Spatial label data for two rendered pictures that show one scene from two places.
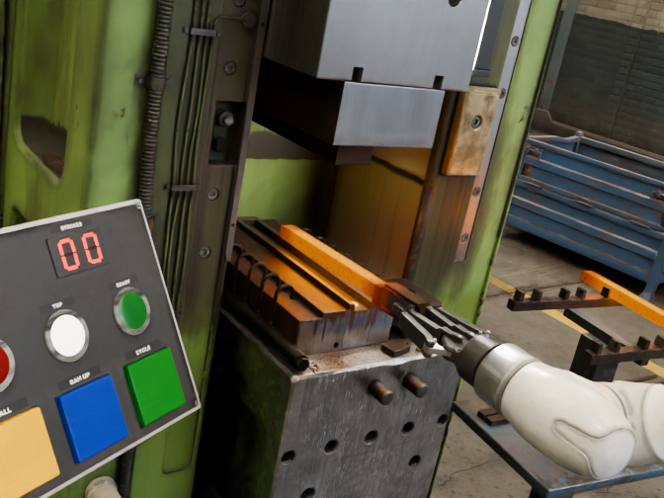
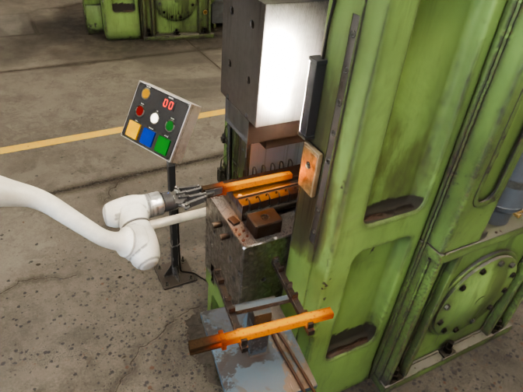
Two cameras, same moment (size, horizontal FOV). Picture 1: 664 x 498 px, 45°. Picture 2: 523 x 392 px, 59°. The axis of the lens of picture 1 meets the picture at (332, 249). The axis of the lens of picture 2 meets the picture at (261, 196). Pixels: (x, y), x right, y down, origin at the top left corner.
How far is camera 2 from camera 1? 226 cm
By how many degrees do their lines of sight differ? 84
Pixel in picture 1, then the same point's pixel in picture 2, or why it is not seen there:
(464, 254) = (314, 242)
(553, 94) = not seen: outside the picture
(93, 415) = (146, 136)
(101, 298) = (166, 117)
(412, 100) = (240, 117)
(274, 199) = not seen: hidden behind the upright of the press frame
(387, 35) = (233, 85)
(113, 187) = not seen: hidden behind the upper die
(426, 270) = (298, 230)
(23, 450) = (133, 128)
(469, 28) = (253, 96)
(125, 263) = (176, 114)
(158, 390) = (160, 146)
